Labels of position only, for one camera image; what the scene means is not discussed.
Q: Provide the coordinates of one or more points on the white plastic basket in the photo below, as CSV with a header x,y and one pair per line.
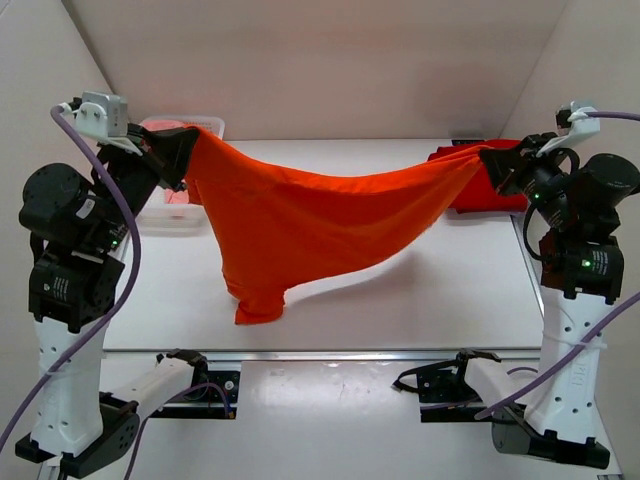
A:
x,y
168,213

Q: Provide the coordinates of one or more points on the red folded t shirt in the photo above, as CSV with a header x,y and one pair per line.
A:
x,y
479,195

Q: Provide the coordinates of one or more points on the pink t shirt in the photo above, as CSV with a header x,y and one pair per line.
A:
x,y
154,124

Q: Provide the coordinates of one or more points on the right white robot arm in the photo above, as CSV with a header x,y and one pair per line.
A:
x,y
582,266

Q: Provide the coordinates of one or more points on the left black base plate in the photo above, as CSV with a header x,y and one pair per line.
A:
x,y
214,394

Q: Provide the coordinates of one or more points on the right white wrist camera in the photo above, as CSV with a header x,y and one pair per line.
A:
x,y
575,124

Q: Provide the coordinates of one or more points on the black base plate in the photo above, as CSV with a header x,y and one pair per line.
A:
x,y
214,394
444,395

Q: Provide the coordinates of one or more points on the orange t shirt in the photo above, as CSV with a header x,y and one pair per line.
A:
x,y
279,227

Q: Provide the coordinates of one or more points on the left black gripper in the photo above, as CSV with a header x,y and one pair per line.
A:
x,y
179,143

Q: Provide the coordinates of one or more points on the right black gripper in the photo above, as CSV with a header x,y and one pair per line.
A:
x,y
507,166

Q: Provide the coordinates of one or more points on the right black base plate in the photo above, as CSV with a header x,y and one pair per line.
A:
x,y
444,395

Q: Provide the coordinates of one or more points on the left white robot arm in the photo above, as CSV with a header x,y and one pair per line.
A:
x,y
76,225

